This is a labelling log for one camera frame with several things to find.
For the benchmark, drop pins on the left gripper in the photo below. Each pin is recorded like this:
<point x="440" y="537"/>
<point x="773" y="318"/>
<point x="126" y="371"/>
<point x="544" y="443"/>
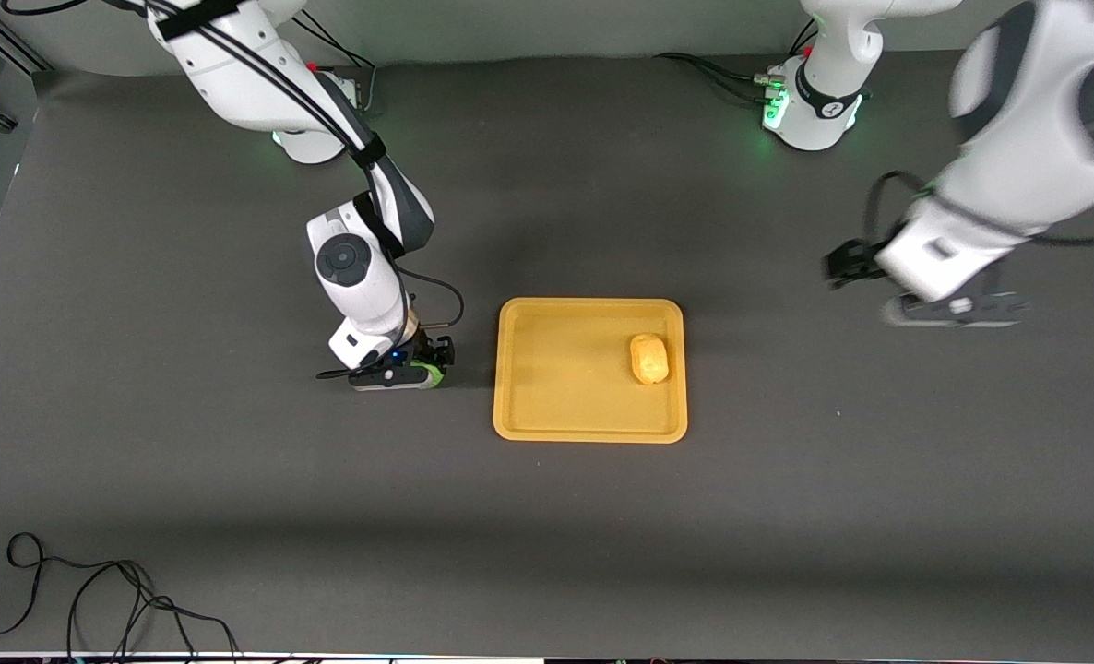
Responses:
<point x="850" y="262"/>

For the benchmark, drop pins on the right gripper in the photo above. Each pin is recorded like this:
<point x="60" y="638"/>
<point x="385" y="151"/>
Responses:
<point x="434" y="351"/>

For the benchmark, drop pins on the green apple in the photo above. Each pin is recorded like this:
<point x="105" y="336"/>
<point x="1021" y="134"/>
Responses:
<point x="432" y="375"/>

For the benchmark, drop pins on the yellow potato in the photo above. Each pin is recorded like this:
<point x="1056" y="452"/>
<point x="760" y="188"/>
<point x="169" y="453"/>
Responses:
<point x="649" y="359"/>

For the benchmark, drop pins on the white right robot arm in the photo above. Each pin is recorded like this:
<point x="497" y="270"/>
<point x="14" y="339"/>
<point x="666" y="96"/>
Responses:
<point x="233" y="83"/>

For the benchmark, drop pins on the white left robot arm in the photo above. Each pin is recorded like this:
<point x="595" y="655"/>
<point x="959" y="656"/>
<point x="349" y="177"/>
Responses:
<point x="1036" y="120"/>

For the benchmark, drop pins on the orange plastic tray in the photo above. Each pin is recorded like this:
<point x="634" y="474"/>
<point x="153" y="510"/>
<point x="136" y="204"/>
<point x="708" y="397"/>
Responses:
<point x="589" y="369"/>

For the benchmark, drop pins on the dark grey table cloth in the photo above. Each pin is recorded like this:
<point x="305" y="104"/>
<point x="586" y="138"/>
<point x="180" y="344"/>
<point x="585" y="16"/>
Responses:
<point x="547" y="535"/>

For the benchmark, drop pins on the aluminium frame rail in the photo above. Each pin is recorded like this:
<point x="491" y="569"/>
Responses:
<point x="12" y="46"/>

